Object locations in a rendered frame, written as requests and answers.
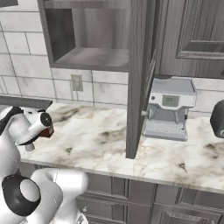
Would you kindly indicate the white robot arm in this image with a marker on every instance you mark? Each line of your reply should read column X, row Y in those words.
column 17, row 163

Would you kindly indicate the grey cabinet door knob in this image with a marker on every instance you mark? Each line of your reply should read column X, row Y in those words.
column 144, row 113

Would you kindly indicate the open grey cabinet door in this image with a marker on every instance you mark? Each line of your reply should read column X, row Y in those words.
column 136, row 87

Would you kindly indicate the closed grey cabinet door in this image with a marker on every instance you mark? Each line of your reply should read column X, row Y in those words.
column 186, row 29

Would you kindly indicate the grey base cabinet door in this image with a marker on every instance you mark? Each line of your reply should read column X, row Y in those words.
column 186, row 217

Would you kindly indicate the silver coffee machine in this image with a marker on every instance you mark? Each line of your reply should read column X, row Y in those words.
column 172, row 100

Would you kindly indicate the small red container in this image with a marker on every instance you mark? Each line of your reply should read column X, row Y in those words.
column 47, row 133

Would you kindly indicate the dark hob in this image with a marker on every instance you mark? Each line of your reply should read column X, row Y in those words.
column 23, row 101

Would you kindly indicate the grey drawer front with knob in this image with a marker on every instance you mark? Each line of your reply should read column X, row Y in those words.
column 102, row 208

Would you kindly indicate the small round drawer knob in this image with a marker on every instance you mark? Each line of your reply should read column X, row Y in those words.
column 84, row 209

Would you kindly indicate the wide grey drawer front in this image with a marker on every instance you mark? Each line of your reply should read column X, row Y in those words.
column 198, row 197

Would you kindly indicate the dark range hood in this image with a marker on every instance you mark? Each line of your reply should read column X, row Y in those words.
column 7, row 2

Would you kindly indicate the white wall outlet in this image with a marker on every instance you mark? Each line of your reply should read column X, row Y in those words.
column 77, row 82

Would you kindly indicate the open grey wall cabinet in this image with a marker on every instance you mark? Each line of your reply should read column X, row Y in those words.
column 93, row 58

